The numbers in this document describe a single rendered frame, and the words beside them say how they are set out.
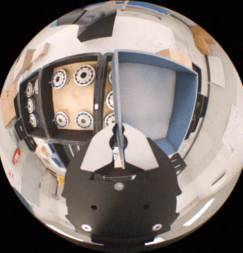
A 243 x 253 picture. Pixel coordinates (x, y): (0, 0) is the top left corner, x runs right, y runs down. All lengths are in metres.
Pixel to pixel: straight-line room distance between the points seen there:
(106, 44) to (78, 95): 0.37
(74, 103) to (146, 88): 0.36
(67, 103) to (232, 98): 3.20
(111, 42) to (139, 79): 0.47
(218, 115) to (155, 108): 2.88
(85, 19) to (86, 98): 0.45
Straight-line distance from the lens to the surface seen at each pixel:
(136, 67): 0.17
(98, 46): 0.59
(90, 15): 0.47
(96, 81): 0.30
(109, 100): 0.38
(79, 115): 0.43
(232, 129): 2.95
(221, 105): 2.98
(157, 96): 0.19
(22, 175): 3.30
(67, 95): 0.46
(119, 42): 0.61
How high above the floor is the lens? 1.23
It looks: 57 degrees down
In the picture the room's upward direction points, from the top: 162 degrees clockwise
